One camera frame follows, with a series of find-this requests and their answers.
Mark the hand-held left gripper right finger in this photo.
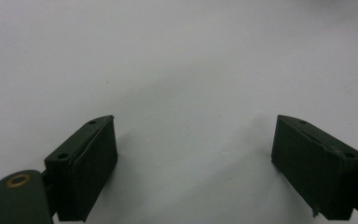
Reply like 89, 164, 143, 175
270, 114, 358, 221

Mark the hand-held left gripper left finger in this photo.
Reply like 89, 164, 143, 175
44, 115, 118, 222

